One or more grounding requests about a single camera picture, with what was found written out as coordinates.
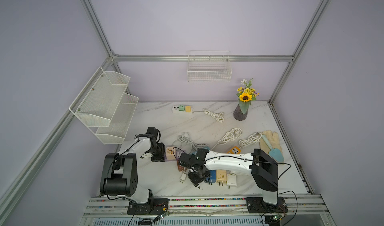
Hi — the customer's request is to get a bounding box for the dark purple ribbed vase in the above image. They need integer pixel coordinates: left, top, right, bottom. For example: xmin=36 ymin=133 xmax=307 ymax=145
xmin=233 ymin=104 xmax=249 ymax=121

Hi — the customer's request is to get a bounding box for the small white plug charger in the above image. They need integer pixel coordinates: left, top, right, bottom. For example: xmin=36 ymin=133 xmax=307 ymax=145
xmin=180 ymin=173 xmax=188 ymax=184

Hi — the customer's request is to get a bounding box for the grey cable coil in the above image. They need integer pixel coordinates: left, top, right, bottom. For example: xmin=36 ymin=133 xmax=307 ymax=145
xmin=176 ymin=132 xmax=208 ymax=153

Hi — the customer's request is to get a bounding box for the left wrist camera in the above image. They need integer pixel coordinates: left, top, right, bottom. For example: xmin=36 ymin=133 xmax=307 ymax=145
xmin=141 ymin=152 xmax=153 ymax=158

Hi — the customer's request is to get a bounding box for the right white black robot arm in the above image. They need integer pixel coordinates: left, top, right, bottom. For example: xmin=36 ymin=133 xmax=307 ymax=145
xmin=179 ymin=149 xmax=279 ymax=205

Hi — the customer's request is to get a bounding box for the pink white cube adapter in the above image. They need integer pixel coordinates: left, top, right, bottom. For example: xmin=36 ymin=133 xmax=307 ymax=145
xmin=166 ymin=146 xmax=177 ymax=161

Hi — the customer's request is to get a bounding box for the white cable coil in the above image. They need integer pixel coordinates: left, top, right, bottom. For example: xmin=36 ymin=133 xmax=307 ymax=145
xmin=202 ymin=108 xmax=225 ymax=123
xmin=211 ymin=127 xmax=243 ymax=150
xmin=238 ymin=131 xmax=263 ymax=148

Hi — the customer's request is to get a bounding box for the teal garden trowel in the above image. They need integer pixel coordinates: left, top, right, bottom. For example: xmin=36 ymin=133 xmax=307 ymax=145
xmin=260 ymin=134 xmax=285 ymax=163

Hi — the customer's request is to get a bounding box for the white cable coil front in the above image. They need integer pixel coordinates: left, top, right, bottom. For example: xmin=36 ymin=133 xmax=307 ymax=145
xmin=238 ymin=131 xmax=263 ymax=148

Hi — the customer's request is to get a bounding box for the sunflower bouquet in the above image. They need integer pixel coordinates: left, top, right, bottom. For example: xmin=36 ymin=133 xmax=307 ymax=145
xmin=236 ymin=78 xmax=260 ymax=114

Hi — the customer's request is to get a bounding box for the beige cube adapter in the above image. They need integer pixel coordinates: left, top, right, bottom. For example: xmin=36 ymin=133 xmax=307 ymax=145
xmin=216 ymin=169 xmax=227 ymax=186

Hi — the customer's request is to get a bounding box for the white mesh shelf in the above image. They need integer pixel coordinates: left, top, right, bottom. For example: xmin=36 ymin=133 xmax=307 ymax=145
xmin=96 ymin=93 xmax=139 ymax=144
xmin=69 ymin=67 xmax=130 ymax=127

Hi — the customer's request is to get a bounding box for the lower white mesh shelf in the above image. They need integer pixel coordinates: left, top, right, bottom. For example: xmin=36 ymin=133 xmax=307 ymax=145
xmin=96 ymin=93 xmax=139 ymax=144

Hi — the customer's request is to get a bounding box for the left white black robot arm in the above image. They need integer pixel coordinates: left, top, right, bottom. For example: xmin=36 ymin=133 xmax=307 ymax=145
xmin=100 ymin=127 xmax=166 ymax=204

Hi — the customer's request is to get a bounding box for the brown cube adapter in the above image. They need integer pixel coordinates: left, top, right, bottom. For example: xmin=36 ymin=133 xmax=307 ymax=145
xmin=177 ymin=161 xmax=185 ymax=172

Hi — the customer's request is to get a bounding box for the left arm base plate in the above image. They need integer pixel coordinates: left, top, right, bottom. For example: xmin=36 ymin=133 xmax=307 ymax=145
xmin=127 ymin=197 xmax=170 ymax=216

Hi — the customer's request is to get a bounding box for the white wire wall basket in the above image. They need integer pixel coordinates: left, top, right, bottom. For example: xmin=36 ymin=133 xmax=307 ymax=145
xmin=187 ymin=50 xmax=232 ymax=82

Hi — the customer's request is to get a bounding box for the blue cube adapter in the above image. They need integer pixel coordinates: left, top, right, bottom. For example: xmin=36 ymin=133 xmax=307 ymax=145
xmin=209 ymin=171 xmax=217 ymax=185

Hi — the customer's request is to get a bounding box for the aluminium front rail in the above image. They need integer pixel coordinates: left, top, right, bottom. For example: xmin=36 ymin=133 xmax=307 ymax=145
xmin=83 ymin=194 xmax=330 ymax=218

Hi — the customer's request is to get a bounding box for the upper white mesh shelf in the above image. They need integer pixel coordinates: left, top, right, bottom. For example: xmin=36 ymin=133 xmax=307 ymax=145
xmin=69 ymin=67 xmax=130 ymax=127

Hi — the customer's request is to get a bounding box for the orange power strip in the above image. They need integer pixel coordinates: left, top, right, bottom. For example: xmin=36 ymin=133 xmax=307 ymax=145
xmin=228 ymin=146 xmax=241 ymax=154

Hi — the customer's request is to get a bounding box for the beige work glove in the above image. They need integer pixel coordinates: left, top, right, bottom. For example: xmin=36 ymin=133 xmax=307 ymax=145
xmin=260 ymin=130 xmax=283 ymax=154

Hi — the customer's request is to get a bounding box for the white power strip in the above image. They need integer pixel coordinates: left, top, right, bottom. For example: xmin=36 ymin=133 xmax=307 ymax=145
xmin=172 ymin=105 xmax=193 ymax=114

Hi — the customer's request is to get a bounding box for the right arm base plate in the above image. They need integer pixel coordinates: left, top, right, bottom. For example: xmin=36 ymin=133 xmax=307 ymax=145
xmin=246 ymin=197 xmax=288 ymax=214

